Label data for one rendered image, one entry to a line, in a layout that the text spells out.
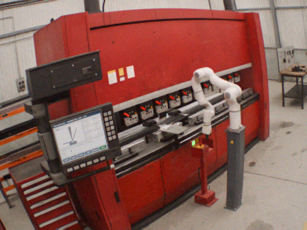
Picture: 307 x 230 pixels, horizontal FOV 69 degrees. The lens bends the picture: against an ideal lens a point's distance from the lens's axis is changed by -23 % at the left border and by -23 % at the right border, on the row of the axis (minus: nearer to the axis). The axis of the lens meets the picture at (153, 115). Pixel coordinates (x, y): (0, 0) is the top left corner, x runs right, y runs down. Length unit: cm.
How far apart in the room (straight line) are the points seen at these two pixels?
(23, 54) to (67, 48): 448
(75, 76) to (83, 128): 32
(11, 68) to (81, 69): 482
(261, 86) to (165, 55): 216
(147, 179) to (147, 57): 120
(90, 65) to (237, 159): 175
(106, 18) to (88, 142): 121
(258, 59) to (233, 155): 218
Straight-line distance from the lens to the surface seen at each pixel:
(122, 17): 261
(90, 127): 173
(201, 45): 344
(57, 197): 263
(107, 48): 250
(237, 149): 276
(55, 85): 164
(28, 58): 655
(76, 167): 176
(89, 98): 217
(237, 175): 290
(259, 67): 457
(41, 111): 173
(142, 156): 271
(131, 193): 276
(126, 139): 303
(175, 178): 314
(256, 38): 452
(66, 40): 208
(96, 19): 245
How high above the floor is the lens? 198
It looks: 16 degrees down
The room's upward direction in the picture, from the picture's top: 9 degrees counter-clockwise
